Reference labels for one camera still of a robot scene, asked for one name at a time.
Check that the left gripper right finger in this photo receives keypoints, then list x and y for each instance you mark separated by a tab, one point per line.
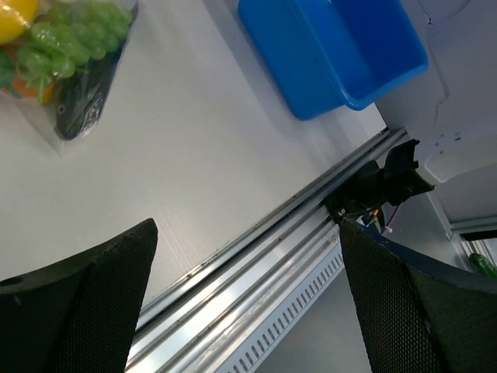
416	313

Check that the green toy grapes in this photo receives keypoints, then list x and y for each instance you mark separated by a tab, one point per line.
68	35

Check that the aluminium mounting rail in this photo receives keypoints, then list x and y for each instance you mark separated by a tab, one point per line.
230	312

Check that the blue plastic tray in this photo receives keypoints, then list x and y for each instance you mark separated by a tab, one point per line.
327	54

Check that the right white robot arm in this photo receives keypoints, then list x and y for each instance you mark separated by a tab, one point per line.
418	166

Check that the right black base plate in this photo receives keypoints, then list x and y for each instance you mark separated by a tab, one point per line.
363	192

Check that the clear zip bag orange zipper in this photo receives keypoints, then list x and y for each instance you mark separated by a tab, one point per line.
43	117

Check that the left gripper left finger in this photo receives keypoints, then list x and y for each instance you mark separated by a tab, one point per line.
78	314

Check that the grey toy fish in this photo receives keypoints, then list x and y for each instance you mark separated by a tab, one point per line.
82	98

